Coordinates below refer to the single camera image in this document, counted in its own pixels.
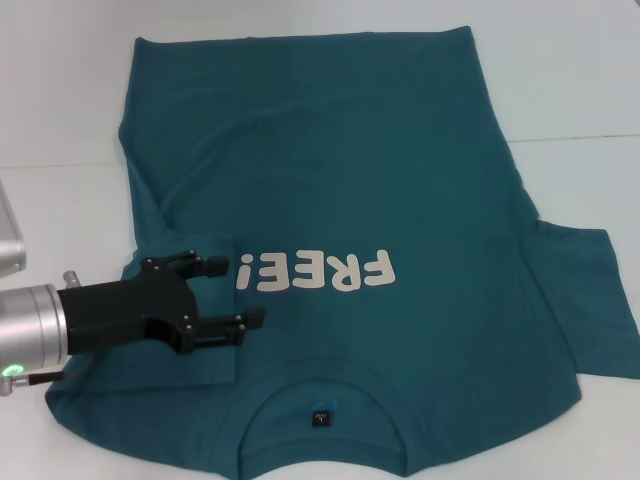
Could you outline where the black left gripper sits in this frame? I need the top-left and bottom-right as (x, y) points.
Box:
(57, 248), (266, 356)

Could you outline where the teal blue printed t-shirt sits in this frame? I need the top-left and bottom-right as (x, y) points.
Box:
(43, 27), (640, 480)

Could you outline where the dark left arm cable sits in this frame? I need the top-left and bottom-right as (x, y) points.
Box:
(27, 369), (66, 387)

